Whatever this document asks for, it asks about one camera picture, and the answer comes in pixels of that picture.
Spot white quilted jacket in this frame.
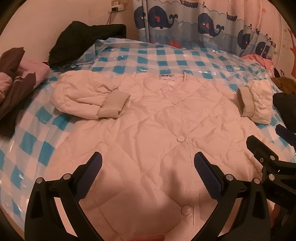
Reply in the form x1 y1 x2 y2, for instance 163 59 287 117
46 70 278 240

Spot pink clothes at right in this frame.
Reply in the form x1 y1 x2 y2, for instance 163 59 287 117
241 54 274 70

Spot dark garment at right edge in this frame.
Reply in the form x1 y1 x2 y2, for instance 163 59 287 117
272 76 296 137

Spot blue checkered bagged quilt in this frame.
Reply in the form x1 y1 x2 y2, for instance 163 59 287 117
1 39 295 229

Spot whale pattern curtain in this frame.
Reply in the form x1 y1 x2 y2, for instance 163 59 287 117
132 0 282 59

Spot pink and brown garment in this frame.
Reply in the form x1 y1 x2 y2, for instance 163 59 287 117
1 47 50 137

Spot black garment by wall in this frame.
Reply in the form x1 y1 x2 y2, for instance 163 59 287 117
48 21 126 68

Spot white wall power outlet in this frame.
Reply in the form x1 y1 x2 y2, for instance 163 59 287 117
111 0 125 13

